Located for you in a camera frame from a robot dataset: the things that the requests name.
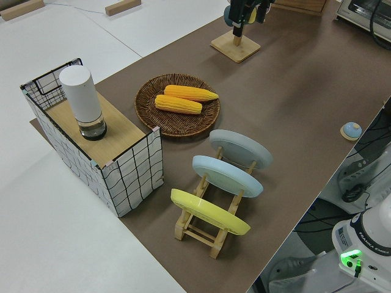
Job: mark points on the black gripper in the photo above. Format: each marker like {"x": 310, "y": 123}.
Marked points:
{"x": 239, "y": 10}

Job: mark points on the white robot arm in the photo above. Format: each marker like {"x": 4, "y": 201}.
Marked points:
{"x": 375, "y": 232}

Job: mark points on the blue mug yellow inside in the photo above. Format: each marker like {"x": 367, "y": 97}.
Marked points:
{"x": 226, "y": 15}

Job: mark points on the wooden mug rack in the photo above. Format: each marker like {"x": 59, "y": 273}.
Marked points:
{"x": 235, "y": 50}

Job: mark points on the light wooden cabinet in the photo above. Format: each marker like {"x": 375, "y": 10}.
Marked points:
{"x": 299, "y": 6}

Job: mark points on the brown table mat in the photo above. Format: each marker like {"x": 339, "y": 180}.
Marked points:
{"x": 290, "y": 100}

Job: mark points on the yellow corn cob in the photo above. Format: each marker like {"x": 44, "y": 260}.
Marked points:
{"x": 178, "y": 104}
{"x": 192, "y": 92}

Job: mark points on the white toaster oven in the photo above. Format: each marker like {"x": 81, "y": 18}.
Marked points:
{"x": 360, "y": 15}

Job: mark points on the brown wicker basket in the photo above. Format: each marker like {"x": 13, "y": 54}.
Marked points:
{"x": 183, "y": 125}

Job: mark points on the grey plate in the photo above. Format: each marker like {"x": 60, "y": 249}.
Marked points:
{"x": 241, "y": 146}

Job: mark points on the wooden block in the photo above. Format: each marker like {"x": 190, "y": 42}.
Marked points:
{"x": 122, "y": 6}
{"x": 21, "y": 8}

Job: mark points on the blue round bell button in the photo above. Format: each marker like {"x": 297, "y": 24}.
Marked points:
{"x": 351, "y": 130}

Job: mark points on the light blue plate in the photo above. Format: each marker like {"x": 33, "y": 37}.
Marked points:
{"x": 227, "y": 175}

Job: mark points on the white cylinder bottle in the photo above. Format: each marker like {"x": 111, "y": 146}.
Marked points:
{"x": 81, "y": 97}

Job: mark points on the yellow plate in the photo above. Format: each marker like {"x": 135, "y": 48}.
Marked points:
{"x": 207, "y": 212}

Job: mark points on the wooden plate rack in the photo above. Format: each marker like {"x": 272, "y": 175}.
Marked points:
{"x": 198, "y": 236}

